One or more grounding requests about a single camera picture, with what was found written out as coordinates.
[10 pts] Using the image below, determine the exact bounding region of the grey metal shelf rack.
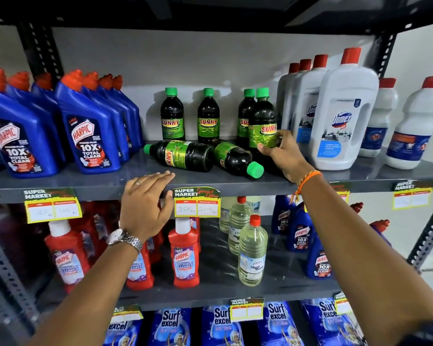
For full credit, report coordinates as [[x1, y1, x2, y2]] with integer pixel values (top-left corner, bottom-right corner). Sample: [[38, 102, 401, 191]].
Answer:
[[0, 0, 433, 346]]

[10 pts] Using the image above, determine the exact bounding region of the yellow green price tag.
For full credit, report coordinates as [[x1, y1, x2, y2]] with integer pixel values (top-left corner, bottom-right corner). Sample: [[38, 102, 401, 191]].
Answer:
[[334, 292, 353, 315], [110, 305, 144, 324], [230, 298, 265, 323], [23, 188, 83, 224], [393, 181, 433, 211], [173, 187, 221, 218], [330, 182, 350, 204]]

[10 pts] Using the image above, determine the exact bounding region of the dark blue shirt sleeve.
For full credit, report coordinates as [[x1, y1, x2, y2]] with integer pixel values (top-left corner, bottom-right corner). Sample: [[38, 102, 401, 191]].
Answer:
[[397, 322, 433, 346]]

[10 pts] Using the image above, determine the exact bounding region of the cluster of dark green-capped bottles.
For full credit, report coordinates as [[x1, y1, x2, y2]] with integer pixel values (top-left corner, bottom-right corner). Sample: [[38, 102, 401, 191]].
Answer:
[[144, 87, 265, 179]]

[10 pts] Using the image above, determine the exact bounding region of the silver metal wristwatch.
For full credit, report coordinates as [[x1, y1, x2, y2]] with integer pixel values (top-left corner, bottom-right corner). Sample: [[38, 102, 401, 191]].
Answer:
[[106, 229, 144, 253]]

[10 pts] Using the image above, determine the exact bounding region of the person's right hand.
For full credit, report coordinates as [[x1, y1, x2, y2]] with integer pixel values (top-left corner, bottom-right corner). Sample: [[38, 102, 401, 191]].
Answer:
[[258, 130, 322, 185]]

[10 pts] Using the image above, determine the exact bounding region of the orange thread bracelet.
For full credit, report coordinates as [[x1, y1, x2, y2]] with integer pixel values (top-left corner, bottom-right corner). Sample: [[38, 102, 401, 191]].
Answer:
[[290, 170, 323, 204]]

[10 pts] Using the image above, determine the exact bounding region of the dark liquid bottle green cap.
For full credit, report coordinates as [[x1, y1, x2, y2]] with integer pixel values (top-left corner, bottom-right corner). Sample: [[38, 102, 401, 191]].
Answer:
[[248, 87, 280, 165]]

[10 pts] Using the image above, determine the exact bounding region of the large white red-capped cleaner bottle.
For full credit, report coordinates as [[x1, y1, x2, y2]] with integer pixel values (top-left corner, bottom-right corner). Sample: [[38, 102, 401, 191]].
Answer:
[[292, 55, 329, 144], [309, 47, 379, 171], [281, 59, 312, 131], [276, 63, 300, 124]]

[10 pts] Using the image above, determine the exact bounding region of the person's right forearm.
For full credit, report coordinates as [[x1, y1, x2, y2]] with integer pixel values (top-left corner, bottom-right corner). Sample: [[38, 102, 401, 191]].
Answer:
[[298, 173, 433, 346]]

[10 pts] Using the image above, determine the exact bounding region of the small white bottle blue label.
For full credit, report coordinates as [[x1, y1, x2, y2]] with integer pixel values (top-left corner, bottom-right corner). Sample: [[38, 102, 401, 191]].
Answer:
[[359, 78, 398, 158], [385, 76, 433, 170]]

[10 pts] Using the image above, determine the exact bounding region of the clear liquid bottle red cap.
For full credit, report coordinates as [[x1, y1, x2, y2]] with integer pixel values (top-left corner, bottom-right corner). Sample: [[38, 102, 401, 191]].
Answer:
[[219, 197, 237, 233], [238, 215, 268, 287], [246, 196, 262, 215], [228, 196, 252, 255]]

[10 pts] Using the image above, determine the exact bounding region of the row of red cleaner bottles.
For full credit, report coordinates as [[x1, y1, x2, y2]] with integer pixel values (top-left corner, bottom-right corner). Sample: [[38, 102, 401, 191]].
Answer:
[[44, 202, 201, 294]]

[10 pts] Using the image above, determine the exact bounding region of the row of blue cleaner bottles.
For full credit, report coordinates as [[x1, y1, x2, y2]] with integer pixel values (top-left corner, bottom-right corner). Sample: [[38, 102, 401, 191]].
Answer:
[[0, 68, 144, 179]]

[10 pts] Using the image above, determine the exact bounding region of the person's left forearm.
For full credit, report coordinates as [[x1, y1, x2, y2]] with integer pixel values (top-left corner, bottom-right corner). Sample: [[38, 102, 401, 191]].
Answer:
[[27, 234, 145, 346]]

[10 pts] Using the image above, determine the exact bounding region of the person's left hand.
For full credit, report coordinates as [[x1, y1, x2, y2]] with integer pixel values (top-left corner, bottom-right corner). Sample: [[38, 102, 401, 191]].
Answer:
[[119, 171, 176, 243]]

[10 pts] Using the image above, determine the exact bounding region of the blue detergent packet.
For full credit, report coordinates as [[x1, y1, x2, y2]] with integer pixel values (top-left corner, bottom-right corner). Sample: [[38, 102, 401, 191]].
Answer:
[[300, 298, 365, 346], [103, 319, 142, 346], [257, 302, 304, 346], [150, 308, 191, 346], [202, 306, 244, 346]]

